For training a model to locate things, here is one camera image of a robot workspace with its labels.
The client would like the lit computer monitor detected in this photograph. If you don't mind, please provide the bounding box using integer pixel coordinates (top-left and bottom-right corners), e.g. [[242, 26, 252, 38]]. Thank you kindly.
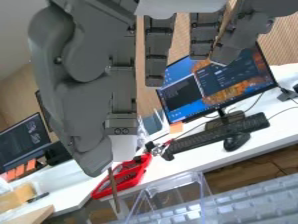
[[154, 42, 281, 131]]

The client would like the black marker pen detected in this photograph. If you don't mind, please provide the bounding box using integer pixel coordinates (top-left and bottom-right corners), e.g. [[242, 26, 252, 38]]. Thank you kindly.
[[25, 191, 52, 204]]

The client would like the black computer mouse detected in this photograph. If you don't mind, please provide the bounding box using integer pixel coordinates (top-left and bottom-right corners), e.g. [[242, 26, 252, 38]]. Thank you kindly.
[[222, 132, 253, 152]]

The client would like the large black keyboard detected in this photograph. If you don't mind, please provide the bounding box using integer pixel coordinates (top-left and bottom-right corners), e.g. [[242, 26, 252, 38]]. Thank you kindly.
[[164, 111, 272, 162]]

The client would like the cardboard box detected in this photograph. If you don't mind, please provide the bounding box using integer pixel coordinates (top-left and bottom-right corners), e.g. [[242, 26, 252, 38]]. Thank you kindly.
[[0, 182, 40, 215]]

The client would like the clear box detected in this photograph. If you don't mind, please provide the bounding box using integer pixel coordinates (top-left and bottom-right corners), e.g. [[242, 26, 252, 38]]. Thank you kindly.
[[127, 170, 298, 224]]

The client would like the thin stick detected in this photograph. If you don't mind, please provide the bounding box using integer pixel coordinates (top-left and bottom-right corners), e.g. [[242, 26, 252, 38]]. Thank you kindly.
[[107, 167, 123, 215]]

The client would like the orange sticky note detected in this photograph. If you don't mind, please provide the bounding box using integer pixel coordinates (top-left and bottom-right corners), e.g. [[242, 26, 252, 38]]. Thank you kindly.
[[25, 157, 40, 173], [15, 162, 28, 178], [4, 167, 17, 183], [169, 121, 185, 135]]

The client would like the wooden desk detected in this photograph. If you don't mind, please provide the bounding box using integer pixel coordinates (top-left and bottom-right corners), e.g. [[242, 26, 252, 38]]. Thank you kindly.
[[0, 204, 57, 224]]

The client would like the red tray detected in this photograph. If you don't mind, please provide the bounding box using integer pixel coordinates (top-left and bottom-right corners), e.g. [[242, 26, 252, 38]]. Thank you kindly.
[[91, 152, 154, 201]]

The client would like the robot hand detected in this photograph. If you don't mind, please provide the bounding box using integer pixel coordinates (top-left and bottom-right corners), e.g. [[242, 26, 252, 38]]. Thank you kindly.
[[27, 0, 298, 178]]

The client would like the dark computer screen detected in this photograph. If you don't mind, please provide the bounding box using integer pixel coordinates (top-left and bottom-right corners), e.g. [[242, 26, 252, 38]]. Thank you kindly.
[[0, 112, 55, 175]]

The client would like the white desk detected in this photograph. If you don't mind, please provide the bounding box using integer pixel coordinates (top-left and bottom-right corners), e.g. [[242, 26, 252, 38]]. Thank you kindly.
[[81, 63, 298, 205], [0, 156, 105, 218]]

